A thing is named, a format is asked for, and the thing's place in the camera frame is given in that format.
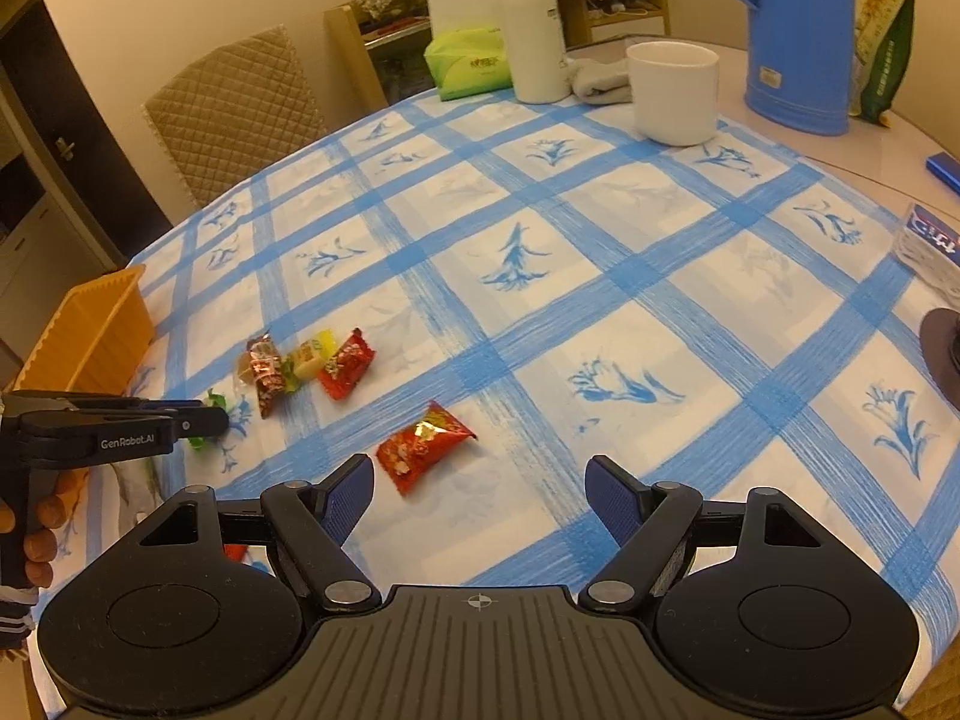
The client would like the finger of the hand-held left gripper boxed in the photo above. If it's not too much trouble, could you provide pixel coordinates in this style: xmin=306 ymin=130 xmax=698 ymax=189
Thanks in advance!
xmin=124 ymin=394 xmax=226 ymax=413
xmin=171 ymin=406 xmax=230 ymax=442

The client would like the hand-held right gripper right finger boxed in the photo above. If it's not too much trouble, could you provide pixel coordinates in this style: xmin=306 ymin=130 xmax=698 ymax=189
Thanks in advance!
xmin=577 ymin=454 xmax=822 ymax=612

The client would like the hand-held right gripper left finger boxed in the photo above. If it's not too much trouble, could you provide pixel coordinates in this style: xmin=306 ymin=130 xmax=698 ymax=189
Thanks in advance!
xmin=139 ymin=454 xmax=383 ymax=612

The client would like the green candy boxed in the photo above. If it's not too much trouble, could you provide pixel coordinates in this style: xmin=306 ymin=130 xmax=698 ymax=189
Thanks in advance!
xmin=184 ymin=388 xmax=230 ymax=452

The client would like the dark red candy packet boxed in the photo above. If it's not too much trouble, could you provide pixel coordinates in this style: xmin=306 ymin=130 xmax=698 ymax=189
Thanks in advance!
xmin=251 ymin=355 xmax=297 ymax=421

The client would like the orange plastic basket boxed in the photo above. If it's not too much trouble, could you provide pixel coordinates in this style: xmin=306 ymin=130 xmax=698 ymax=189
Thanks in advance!
xmin=11 ymin=265 xmax=156 ymax=398

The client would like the yellow candy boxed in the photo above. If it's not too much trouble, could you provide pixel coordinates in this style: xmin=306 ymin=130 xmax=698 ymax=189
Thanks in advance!
xmin=289 ymin=326 xmax=338 ymax=383

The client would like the person's left hand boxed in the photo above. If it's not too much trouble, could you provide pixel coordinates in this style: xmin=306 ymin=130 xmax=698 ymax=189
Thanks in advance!
xmin=21 ymin=469 xmax=91 ymax=587

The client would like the brown candy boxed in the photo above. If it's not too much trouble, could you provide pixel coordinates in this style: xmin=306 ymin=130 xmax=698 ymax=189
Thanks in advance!
xmin=236 ymin=334 xmax=280 ymax=383

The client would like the light grey cabinet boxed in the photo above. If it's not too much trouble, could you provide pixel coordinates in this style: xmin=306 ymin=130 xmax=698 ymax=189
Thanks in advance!
xmin=0 ymin=157 xmax=125 ymax=368

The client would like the blue checked tablecloth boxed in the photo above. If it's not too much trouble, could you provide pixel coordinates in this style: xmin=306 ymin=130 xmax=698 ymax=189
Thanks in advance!
xmin=22 ymin=86 xmax=960 ymax=720

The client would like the quilted beige chair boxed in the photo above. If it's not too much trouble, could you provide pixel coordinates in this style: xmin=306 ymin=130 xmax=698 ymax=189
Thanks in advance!
xmin=142 ymin=24 xmax=329 ymax=212

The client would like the dark round object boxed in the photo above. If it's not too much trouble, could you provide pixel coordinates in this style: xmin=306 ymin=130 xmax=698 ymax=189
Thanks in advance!
xmin=919 ymin=307 xmax=960 ymax=410

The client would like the wooden shelf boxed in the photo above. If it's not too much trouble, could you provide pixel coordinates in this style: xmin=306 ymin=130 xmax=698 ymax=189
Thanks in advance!
xmin=324 ymin=0 xmax=665 ymax=110

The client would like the white cup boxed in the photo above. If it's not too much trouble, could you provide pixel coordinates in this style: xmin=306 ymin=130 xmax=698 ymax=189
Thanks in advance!
xmin=625 ymin=41 xmax=721 ymax=146

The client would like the clear packet with blue label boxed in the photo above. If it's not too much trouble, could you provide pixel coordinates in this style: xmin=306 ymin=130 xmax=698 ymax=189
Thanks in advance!
xmin=892 ymin=201 xmax=960 ymax=286

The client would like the grey cloth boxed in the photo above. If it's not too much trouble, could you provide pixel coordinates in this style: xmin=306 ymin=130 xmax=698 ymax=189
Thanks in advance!
xmin=564 ymin=56 xmax=635 ymax=107

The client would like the green tissue pack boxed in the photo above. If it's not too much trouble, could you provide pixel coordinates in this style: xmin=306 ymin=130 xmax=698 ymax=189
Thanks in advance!
xmin=424 ymin=0 xmax=515 ymax=101

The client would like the blue box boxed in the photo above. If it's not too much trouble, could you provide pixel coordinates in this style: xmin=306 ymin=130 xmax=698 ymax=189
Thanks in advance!
xmin=926 ymin=152 xmax=960 ymax=200

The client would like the white thermos bottle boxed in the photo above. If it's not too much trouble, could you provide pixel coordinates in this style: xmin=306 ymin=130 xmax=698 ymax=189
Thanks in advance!
xmin=482 ymin=0 xmax=569 ymax=104

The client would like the blue thermos jug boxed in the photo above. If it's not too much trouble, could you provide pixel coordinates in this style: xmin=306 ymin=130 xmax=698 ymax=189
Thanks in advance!
xmin=712 ymin=0 xmax=860 ymax=137

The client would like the green printed bag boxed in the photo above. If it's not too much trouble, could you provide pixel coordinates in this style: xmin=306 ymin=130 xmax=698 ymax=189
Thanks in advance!
xmin=851 ymin=0 xmax=917 ymax=126

